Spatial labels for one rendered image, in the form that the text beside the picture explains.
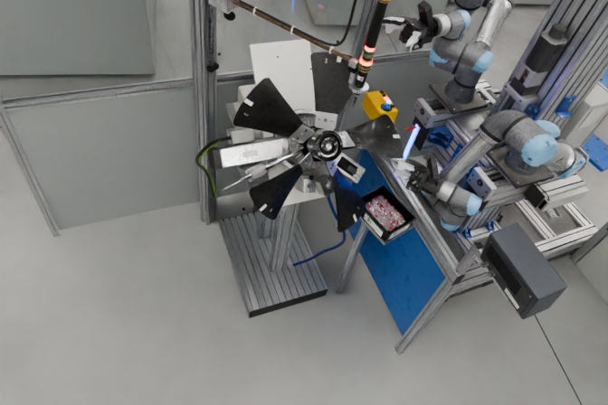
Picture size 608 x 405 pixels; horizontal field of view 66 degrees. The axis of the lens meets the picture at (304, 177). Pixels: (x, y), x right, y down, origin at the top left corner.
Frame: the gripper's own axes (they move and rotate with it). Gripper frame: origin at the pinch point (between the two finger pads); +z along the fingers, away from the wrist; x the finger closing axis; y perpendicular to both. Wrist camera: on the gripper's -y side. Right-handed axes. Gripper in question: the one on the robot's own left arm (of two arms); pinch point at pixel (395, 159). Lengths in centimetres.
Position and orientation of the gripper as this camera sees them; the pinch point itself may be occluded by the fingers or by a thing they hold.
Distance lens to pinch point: 188.3
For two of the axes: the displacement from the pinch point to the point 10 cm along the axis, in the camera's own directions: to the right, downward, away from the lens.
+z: -8.4, -4.7, 2.6
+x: -0.8, 5.8, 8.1
